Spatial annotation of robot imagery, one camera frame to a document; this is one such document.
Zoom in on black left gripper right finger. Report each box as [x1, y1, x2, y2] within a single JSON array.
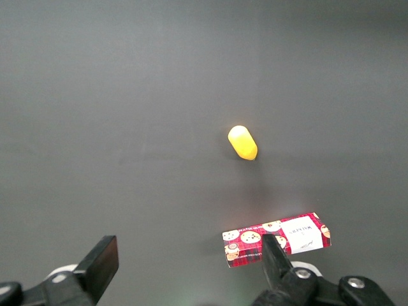
[[251, 234, 396, 306]]

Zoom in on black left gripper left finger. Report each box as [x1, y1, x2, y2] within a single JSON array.
[[22, 235, 119, 306]]

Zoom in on red tartan cookie box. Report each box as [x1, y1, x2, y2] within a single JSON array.
[[222, 212, 332, 268]]

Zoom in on yellow lemon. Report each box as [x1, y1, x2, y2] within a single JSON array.
[[227, 125, 258, 161]]

